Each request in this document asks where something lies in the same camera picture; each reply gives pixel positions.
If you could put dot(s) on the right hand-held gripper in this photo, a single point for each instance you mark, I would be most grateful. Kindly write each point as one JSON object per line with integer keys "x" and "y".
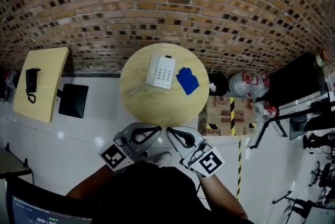
{"x": 209, "y": 161}

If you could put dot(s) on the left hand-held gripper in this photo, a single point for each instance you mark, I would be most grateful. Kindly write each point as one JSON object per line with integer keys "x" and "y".
{"x": 115, "y": 157}

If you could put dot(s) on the blue cloth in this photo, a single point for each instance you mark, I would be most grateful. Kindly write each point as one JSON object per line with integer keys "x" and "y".
{"x": 187, "y": 81}

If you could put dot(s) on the white desk telephone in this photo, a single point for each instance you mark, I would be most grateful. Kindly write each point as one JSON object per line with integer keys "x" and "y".
{"x": 166, "y": 71}

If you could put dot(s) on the person's right forearm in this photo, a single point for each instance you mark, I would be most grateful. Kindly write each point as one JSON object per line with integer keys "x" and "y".
{"x": 222, "y": 194}

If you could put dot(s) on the person's left forearm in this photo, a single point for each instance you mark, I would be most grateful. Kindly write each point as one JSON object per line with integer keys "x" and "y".
{"x": 89, "y": 183}

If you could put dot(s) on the white telephone handset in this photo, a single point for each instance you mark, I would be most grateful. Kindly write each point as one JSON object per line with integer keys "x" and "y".
{"x": 152, "y": 69}

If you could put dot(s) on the round wooden table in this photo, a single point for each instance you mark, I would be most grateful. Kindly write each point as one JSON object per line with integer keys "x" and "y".
{"x": 162, "y": 107}

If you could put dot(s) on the printed cardboard box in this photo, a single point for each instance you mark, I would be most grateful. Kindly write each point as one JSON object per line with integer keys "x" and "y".
{"x": 221, "y": 115}

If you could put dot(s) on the person's black shirt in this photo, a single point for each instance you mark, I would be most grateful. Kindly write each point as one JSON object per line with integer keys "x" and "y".
{"x": 157, "y": 196}

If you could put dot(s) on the yellow black striped tape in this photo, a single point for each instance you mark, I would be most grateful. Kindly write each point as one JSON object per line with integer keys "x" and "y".
{"x": 238, "y": 165}

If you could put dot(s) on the black trash bin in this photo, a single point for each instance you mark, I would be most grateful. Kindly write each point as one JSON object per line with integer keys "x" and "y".
{"x": 218, "y": 84}

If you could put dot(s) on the black metal desk leg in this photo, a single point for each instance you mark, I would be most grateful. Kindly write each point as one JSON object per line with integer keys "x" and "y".
{"x": 261, "y": 131}

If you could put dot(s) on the clear plastic bag red print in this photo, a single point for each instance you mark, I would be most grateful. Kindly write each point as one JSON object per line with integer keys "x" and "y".
{"x": 247, "y": 84}

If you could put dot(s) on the small clear bag red print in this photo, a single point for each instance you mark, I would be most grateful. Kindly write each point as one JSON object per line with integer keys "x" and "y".
{"x": 265, "y": 111}

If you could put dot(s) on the grey computer case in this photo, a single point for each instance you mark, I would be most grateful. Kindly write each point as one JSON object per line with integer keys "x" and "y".
{"x": 298, "y": 127}

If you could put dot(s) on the rectangular wooden table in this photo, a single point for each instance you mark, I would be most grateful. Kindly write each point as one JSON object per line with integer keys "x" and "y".
{"x": 44, "y": 60}

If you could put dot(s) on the black telephone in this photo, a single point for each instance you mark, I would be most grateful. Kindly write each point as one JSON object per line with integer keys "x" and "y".
{"x": 31, "y": 81}

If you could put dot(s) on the black metal floor stand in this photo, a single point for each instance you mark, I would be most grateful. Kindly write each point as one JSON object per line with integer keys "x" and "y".
{"x": 295, "y": 204}

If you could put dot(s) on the dark computer monitor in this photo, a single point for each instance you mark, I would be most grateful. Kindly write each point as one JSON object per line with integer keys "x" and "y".
{"x": 28, "y": 207}

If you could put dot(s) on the black office chair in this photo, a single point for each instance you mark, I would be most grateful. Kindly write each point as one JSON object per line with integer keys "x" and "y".
{"x": 323, "y": 165}

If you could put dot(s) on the grey desk with black frame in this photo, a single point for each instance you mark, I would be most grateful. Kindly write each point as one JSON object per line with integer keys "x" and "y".
{"x": 11, "y": 165}

